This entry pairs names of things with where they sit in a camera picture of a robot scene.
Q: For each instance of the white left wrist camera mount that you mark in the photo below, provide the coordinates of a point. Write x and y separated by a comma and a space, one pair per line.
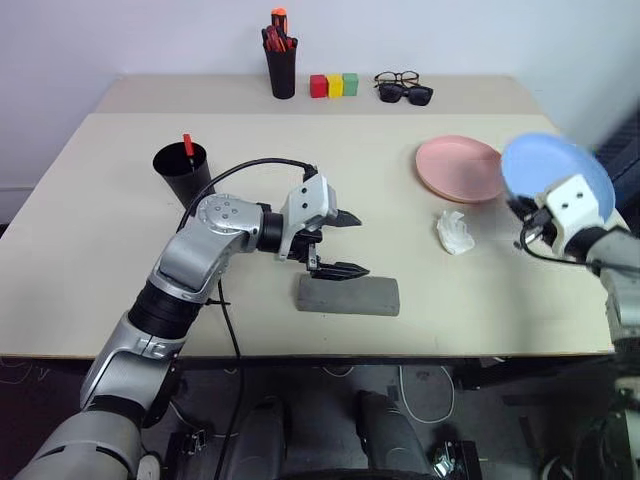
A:
307, 200

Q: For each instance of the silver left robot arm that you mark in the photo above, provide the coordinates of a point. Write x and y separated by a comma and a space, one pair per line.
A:
220, 220

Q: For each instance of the black open cup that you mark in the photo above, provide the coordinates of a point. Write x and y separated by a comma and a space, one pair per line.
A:
175, 175

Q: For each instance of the dark rounded shape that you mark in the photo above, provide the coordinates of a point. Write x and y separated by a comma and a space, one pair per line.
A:
260, 440
390, 435

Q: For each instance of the pink plastic plate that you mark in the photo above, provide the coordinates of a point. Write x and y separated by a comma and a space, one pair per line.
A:
455, 165

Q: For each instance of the grey sponge block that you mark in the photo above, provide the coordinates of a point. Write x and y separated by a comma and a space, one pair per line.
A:
350, 297

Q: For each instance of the black pen holder cup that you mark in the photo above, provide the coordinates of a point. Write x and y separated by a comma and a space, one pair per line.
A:
281, 75

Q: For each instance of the red capped black marker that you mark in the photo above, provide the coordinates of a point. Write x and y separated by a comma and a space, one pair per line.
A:
188, 142

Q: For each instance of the black sunglasses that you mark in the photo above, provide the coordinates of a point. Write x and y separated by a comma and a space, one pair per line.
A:
387, 93

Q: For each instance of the green block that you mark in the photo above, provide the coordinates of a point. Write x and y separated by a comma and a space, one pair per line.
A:
350, 84

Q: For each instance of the red black marker pen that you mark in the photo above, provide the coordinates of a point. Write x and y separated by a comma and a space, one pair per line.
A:
290, 44
270, 39

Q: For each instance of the blue plastic plate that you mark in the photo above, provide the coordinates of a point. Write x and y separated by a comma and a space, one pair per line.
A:
545, 160

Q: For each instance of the crumpled white tissue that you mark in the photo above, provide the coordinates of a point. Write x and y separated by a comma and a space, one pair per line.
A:
455, 235

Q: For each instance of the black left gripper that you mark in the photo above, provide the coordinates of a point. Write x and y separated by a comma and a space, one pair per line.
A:
305, 245

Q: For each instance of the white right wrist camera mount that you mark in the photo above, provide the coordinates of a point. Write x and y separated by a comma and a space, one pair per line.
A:
570, 205

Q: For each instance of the yellow block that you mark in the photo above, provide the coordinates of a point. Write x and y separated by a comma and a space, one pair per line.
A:
335, 86

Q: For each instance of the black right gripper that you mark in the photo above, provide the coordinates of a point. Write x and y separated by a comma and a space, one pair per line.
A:
525, 207

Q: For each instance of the black metal floor bracket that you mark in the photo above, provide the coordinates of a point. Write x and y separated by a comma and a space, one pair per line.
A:
455, 460
187, 447

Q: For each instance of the red block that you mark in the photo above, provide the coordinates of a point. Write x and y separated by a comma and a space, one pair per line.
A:
318, 86

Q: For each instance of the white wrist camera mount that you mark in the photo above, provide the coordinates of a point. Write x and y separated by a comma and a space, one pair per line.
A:
307, 200
570, 205

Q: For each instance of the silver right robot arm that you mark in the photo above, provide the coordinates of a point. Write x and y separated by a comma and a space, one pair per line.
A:
620, 250

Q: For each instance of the thin brown frame glasses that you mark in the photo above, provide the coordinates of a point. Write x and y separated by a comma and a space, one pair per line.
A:
398, 76

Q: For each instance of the orange capped black marker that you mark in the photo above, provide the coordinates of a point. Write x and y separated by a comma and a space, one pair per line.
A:
278, 17

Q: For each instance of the dark blue chair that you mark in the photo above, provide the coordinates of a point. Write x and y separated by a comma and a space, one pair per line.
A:
625, 150

